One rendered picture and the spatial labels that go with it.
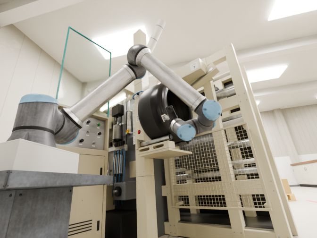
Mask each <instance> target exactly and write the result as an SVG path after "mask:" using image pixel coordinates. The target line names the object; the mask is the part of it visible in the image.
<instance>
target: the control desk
mask: <svg viewBox="0 0 317 238"><path fill-rule="evenodd" d="M62 108H70V107H69V106H66V105H63V104H59V106H58V110H61V109H62ZM108 142H109V118H108V117H104V116H101V115H98V114H92V115H91V116H90V117H89V118H88V119H87V120H86V121H84V122H83V127H82V128H81V129H80V130H79V135H78V137H77V139H76V140H75V141H73V142H72V143H70V144H65V145H61V144H56V146H57V148H58V149H62V150H66V151H69V152H73V153H77V154H79V162H78V171H77V173H78V174H92V175H107V172H108ZM106 195H107V185H95V186H84V187H73V194H72V203H71V212H70V221H69V229H68V238H105V218H106Z"/></svg>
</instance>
